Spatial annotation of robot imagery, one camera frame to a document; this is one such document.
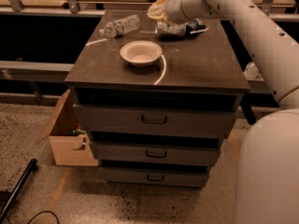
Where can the open cardboard box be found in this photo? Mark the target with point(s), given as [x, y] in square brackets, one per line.
[69, 148]

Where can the grey drawer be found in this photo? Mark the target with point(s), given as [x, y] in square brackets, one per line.
[154, 154]
[148, 177]
[164, 122]

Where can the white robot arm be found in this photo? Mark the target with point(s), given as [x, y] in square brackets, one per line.
[267, 184]

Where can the grey drawer cabinet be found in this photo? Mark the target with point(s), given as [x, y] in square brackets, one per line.
[193, 74]

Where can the white paper bowl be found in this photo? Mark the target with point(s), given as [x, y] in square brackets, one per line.
[141, 53]

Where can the middle grey drawer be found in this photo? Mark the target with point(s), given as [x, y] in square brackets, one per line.
[154, 154]

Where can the bottom grey drawer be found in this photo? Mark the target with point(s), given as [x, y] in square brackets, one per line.
[148, 177]

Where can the black pole on floor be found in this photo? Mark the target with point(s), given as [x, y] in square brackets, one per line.
[7, 198]

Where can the clear sanitizer bottle left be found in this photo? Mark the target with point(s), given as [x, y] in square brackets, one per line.
[251, 71]

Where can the top grey drawer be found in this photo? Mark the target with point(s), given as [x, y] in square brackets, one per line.
[164, 122]

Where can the blue chip bag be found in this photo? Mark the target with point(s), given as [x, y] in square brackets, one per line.
[195, 27]

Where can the clear plastic water bottle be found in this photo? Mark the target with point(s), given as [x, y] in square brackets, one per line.
[120, 27]

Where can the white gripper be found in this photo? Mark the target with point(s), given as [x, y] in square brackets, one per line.
[173, 6]

